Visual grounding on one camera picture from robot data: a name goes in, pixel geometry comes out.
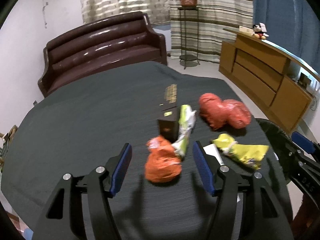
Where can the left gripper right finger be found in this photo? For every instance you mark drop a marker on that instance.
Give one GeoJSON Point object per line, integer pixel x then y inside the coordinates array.
{"type": "Point", "coordinates": [246, 207]}

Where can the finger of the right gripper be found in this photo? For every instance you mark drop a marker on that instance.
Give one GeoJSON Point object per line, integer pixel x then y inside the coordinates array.
{"type": "Point", "coordinates": [307, 145]}

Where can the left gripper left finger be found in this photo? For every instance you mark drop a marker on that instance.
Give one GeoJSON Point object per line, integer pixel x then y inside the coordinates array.
{"type": "Point", "coordinates": [63, 214]}

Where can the yellow snack bag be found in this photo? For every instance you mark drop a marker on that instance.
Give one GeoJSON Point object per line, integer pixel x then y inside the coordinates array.
{"type": "Point", "coordinates": [250, 156]}

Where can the white green paper sleeve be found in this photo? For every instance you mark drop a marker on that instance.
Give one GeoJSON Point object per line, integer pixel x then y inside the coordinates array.
{"type": "Point", "coordinates": [213, 151]}

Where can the red plastic bag bundle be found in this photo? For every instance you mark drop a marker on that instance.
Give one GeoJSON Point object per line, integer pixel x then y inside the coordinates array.
{"type": "Point", "coordinates": [218, 112]}

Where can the orange plastic bag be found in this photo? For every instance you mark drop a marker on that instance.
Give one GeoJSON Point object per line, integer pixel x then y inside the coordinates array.
{"type": "Point", "coordinates": [162, 165]}

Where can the black trash bin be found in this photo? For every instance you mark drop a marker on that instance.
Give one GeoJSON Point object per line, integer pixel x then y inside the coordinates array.
{"type": "Point", "coordinates": [282, 145]}

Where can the wooden sideboard cabinet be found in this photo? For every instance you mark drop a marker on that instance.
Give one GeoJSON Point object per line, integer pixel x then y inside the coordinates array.
{"type": "Point", "coordinates": [261, 69]}

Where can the blue curtain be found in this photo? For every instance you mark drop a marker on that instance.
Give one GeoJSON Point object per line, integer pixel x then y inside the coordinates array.
{"type": "Point", "coordinates": [291, 24]}

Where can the green white tied wrapper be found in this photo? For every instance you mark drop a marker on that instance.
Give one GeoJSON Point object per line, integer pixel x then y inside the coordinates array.
{"type": "Point", "coordinates": [186, 124]}

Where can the mickey mouse plush toy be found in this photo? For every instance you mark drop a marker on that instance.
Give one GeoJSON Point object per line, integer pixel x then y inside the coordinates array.
{"type": "Point", "coordinates": [260, 31]}

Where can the dark brown gold box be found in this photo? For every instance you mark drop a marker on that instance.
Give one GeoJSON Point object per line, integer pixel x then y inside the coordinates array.
{"type": "Point", "coordinates": [169, 114]}

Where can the small cardboard box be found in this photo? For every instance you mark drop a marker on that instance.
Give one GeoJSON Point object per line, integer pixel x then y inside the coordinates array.
{"type": "Point", "coordinates": [246, 30]}

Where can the dark grey tablecloth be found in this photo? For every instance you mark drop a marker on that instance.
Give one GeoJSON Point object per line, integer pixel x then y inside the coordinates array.
{"type": "Point", "coordinates": [86, 122]}

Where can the striped beige curtain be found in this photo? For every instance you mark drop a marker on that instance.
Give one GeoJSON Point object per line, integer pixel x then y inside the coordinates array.
{"type": "Point", "coordinates": [215, 16]}

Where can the dark brown leather sofa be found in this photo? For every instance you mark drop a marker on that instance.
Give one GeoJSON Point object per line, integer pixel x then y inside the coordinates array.
{"type": "Point", "coordinates": [98, 46]}

